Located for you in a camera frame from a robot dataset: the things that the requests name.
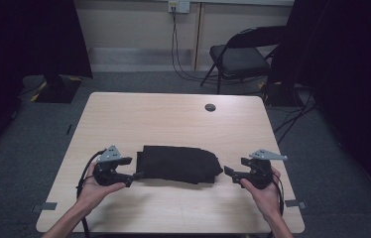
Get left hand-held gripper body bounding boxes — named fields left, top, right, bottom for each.
left=92, top=145, right=123, bottom=187

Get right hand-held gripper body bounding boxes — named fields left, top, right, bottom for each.
left=247, top=149, right=288, bottom=190

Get black pants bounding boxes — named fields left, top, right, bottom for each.
left=136, top=145, right=224, bottom=185

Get person's left hand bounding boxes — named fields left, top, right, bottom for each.
left=75, top=162, right=127, bottom=212

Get person's right hand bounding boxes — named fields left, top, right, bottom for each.
left=240, top=167, right=283, bottom=221

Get grey tape strip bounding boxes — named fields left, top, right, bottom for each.
left=31, top=201, right=59, bottom=213
left=285, top=199, right=308, bottom=210

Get black stand base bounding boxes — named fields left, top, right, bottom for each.
left=260, top=80, right=305, bottom=108

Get black base with yellow tape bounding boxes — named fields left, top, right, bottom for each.
left=29, top=74, right=84, bottom=104

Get black folding chair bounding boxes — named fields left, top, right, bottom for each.
left=200, top=25, right=287, bottom=95

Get dark curtain with stand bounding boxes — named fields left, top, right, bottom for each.
left=269, top=0, right=371, bottom=210

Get large dark curtain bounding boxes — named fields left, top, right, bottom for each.
left=0, top=0, right=93, bottom=167

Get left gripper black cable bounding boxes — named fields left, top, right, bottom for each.
left=75, top=149, right=107, bottom=238

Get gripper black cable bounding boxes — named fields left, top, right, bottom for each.
left=267, top=178, right=286, bottom=238
left=75, top=149, right=107, bottom=238

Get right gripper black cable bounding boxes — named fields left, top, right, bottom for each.
left=267, top=178, right=286, bottom=238

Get black floor cables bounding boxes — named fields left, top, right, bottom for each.
left=272, top=85, right=320, bottom=146

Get black socket cable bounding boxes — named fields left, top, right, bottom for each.
left=171, top=8, right=221, bottom=84

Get wooden wall strip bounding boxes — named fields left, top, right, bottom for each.
left=191, top=2, right=206, bottom=71

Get white wall socket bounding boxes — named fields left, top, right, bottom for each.
left=168, top=0, right=191, bottom=14

